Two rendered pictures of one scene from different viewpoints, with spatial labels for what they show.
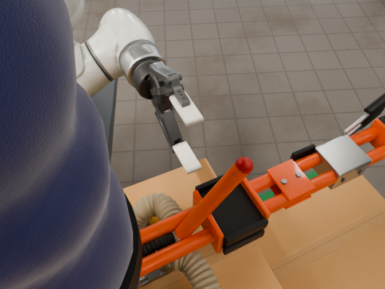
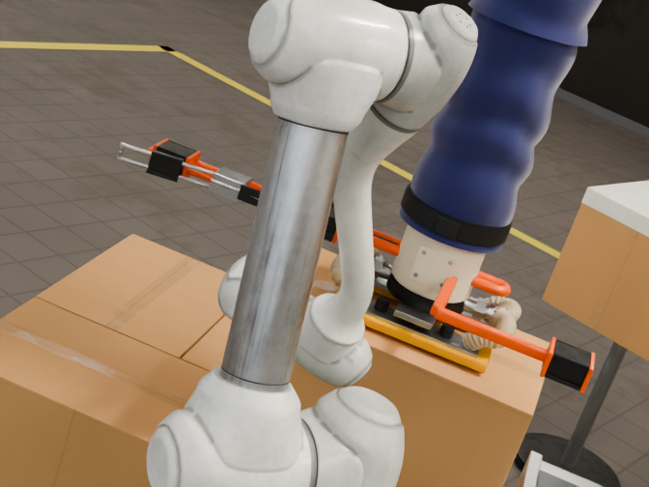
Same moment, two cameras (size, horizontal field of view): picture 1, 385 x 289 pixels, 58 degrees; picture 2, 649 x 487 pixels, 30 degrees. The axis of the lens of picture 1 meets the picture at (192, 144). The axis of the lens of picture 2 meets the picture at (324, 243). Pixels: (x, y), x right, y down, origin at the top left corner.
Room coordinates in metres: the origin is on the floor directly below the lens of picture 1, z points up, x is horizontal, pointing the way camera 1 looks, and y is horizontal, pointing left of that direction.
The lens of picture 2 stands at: (2.20, 1.32, 1.90)
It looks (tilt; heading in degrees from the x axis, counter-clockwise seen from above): 20 degrees down; 215
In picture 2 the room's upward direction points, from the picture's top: 19 degrees clockwise
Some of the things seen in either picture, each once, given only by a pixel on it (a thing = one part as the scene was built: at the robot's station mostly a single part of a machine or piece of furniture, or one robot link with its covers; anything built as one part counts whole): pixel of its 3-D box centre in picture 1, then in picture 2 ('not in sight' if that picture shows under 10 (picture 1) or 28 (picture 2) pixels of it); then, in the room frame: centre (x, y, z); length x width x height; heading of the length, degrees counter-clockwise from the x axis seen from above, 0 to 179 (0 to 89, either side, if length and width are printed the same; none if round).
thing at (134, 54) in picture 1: (144, 66); not in sight; (0.58, 0.10, 1.08); 0.09 x 0.06 x 0.09; 116
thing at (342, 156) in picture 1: (338, 161); (231, 185); (0.34, -0.25, 1.08); 0.07 x 0.07 x 0.04; 26
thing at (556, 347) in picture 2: not in sight; (568, 364); (0.23, 0.55, 1.08); 0.09 x 0.08 x 0.05; 26
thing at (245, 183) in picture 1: (229, 211); (325, 218); (0.24, -0.06, 1.08); 0.10 x 0.08 x 0.06; 26
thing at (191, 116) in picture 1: (186, 108); not in sight; (0.39, 0.01, 1.15); 0.07 x 0.03 x 0.01; 26
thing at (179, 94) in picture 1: (179, 90); not in sight; (0.42, 0.02, 1.17); 0.05 x 0.01 x 0.03; 26
